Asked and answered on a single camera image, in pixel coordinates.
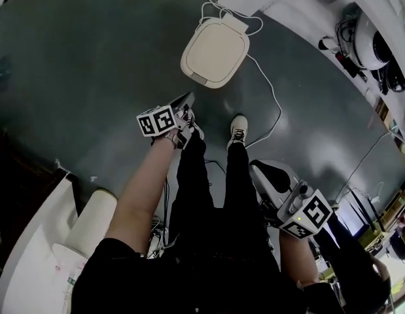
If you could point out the white cylindrical paper roll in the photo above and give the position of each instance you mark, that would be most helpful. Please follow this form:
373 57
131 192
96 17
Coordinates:
91 221

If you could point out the person's black shirt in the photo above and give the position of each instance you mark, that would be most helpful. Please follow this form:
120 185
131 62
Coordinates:
189 273

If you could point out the person's right leg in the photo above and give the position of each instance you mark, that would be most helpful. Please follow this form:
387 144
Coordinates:
239 182

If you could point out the round white appliance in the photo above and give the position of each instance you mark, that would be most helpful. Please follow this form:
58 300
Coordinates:
369 41

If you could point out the white desk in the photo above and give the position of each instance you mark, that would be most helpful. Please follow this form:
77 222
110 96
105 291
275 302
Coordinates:
28 257

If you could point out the person's white shoe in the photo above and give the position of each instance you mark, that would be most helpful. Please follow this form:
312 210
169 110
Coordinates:
238 129
197 129

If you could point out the person's right forearm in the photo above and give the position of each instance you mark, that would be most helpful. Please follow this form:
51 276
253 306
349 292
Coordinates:
297 260

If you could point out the small white and black device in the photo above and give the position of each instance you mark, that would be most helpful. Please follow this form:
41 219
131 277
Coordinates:
326 42

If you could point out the person's right white shoe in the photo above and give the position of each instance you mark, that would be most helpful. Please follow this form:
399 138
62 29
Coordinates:
238 129

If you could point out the person's left white shoe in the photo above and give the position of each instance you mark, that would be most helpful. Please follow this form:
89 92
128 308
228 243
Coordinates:
197 129

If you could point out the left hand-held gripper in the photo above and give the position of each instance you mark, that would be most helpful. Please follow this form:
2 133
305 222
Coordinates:
158 121

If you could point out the cream lidded trash bin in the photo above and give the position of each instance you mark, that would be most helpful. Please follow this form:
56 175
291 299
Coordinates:
215 51

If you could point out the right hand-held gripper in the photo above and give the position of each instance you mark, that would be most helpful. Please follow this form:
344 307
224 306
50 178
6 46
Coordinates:
293 204

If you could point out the person's left leg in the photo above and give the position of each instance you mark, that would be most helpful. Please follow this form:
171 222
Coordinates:
192 175

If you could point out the person's leg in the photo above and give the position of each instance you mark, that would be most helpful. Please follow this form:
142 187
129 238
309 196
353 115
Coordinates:
239 182
192 175

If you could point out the dark wooden furniture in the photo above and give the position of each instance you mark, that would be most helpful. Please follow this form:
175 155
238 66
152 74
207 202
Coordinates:
22 182

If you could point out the person's left forearm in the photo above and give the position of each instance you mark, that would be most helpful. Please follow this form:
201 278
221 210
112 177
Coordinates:
140 191

